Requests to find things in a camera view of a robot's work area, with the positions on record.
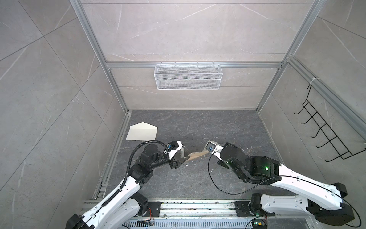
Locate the white paper envelope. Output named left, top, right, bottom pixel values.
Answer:
left=126, top=122, right=158, bottom=141

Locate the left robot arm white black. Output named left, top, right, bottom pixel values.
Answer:
left=66, top=140, right=187, bottom=229

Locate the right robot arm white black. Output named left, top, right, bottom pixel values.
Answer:
left=205, top=141, right=359, bottom=226

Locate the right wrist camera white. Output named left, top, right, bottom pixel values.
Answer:
left=205, top=141, right=224, bottom=154

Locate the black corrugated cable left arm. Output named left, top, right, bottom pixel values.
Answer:
left=101, top=140, right=169, bottom=207

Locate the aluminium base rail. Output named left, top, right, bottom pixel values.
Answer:
left=81, top=198, right=315, bottom=221

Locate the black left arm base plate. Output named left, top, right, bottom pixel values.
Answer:
left=140, top=201, right=162, bottom=218

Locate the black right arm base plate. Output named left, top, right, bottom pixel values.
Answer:
left=234, top=201, right=275, bottom=217

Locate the grey slotted cable duct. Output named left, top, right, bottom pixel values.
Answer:
left=119, top=219, right=253, bottom=229

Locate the white wire mesh basket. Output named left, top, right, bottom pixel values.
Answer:
left=153, top=65, right=223, bottom=90

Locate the black wire hook rack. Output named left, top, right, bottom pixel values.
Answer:
left=294, top=85, right=366, bottom=162

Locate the aluminium frame right rail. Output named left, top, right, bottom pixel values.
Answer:
left=287, top=56, right=366, bottom=140

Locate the aluminium frame rail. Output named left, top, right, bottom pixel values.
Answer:
left=106, top=61, right=283, bottom=69
left=287, top=56, right=366, bottom=140

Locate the aluminium frame back rail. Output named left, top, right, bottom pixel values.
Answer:
left=106, top=61, right=283, bottom=69

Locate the aluminium frame right post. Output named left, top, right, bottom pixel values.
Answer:
left=256, top=0, right=326, bottom=113

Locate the aluminium frame post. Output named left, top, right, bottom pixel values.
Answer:
left=256, top=0, right=326, bottom=113
left=70, top=0, right=129, bottom=114

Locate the aluminium frame left post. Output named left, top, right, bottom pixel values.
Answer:
left=70, top=0, right=129, bottom=114

